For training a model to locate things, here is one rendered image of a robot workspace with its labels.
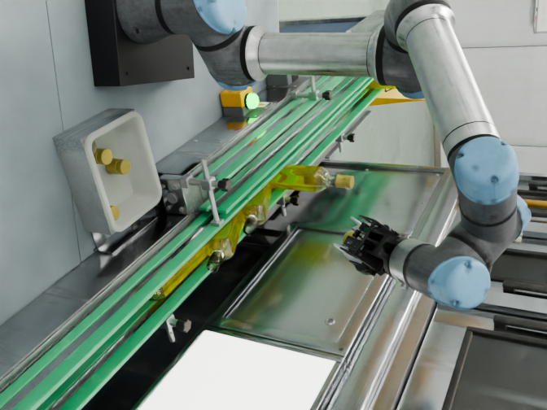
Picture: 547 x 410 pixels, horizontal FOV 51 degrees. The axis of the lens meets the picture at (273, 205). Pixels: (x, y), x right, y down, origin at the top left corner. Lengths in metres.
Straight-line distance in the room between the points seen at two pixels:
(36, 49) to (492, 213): 0.88
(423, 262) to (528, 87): 6.49
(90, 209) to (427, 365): 0.76
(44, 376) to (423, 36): 0.83
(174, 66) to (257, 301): 0.59
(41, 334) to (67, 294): 0.12
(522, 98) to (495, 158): 6.60
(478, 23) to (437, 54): 6.27
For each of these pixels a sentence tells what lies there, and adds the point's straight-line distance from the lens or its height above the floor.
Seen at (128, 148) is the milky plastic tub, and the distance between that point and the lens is 1.34.
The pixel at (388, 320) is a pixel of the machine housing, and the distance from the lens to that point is 1.27.
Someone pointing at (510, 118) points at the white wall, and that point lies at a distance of 7.45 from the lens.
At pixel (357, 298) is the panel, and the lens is 1.32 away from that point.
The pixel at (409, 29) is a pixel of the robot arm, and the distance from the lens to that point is 0.98.
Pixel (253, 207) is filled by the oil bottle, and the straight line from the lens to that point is 1.43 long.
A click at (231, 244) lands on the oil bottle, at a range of 1.34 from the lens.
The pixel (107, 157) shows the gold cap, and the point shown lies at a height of 0.81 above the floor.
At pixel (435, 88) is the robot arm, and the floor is 1.49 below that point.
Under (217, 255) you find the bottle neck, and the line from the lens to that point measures 1.29.
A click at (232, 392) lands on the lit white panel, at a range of 1.16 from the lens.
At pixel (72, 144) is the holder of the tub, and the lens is 1.21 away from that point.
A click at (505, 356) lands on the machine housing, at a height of 1.60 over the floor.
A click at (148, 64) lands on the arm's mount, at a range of 1.34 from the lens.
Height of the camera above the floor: 1.69
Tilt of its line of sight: 28 degrees down
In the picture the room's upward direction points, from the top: 96 degrees clockwise
